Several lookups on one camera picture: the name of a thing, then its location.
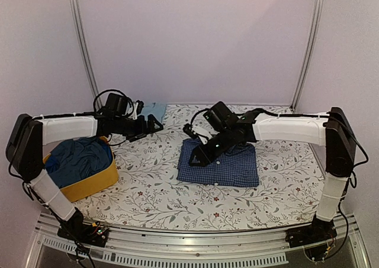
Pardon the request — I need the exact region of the floral patterned table cloth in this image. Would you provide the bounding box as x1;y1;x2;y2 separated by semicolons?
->
75;105;324;231

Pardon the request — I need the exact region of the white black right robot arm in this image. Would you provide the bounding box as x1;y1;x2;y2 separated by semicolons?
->
183;102;358;242

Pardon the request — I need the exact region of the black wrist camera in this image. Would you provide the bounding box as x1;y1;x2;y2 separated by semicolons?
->
103;93;128;117
204;101;239;132

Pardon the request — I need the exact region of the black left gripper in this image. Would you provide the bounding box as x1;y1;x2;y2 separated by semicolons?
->
114;114;163;143

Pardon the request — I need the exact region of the light blue t-shirt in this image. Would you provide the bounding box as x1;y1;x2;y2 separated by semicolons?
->
141;102;167;123

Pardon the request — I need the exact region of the aluminium frame post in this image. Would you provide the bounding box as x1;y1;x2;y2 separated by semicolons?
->
291;0;324;111
69;0;99;98

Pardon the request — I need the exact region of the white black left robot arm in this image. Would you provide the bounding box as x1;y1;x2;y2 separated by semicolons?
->
6;112;163;241

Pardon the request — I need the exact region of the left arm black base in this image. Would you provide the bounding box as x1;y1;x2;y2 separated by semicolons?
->
57;219;109;247

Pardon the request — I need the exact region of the yellow laundry basket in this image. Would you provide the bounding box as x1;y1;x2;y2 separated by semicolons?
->
43;137;118;202

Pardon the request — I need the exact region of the dark blue garment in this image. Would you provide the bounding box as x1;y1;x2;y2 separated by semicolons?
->
45;137;113;188

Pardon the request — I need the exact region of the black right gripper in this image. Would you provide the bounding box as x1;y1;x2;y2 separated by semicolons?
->
188;127;235;166

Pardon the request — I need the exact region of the right aluminium frame post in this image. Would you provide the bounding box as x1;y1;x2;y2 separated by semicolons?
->
291;0;324;111

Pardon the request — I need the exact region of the blue checkered shirt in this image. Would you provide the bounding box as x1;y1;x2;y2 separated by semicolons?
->
176;138;259;188

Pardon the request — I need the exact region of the left aluminium frame post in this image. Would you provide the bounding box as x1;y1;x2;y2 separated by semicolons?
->
69;0;99;98

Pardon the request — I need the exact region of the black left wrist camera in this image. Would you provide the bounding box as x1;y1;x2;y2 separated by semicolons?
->
103;93;128;117

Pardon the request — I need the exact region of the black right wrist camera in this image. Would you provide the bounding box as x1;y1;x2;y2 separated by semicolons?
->
204;101;239;132

